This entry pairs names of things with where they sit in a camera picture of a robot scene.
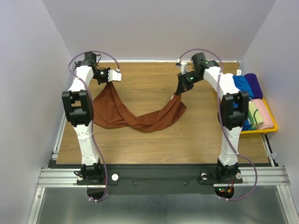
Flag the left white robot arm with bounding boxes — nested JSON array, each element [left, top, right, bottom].
[[61, 52, 114, 185]]

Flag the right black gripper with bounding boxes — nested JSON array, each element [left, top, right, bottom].
[[176, 70, 203, 95]]

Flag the yellow plastic tray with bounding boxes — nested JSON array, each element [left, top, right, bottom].
[[241, 98, 278, 134]]

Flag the purple rolled towel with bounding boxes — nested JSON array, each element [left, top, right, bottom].
[[244, 73, 263, 99]]

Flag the brown towel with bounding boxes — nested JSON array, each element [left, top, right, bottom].
[[93, 83, 186, 133]]

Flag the blue teal rolled towel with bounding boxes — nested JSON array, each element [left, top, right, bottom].
[[242, 118, 255, 131]]

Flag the green cream patterned towel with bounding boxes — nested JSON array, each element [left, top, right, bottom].
[[248, 101, 264, 127]]

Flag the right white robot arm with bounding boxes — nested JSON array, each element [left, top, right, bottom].
[[176, 59, 249, 182]]

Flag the aluminium frame rail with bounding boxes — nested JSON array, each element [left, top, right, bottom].
[[27, 100, 292, 224]]

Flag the pink rolled towel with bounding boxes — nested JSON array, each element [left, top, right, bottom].
[[252, 98, 274, 130]]

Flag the white rolled towel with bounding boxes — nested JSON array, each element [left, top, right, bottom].
[[220, 73, 240, 95]]

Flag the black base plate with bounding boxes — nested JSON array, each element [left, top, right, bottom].
[[74, 164, 242, 195]]

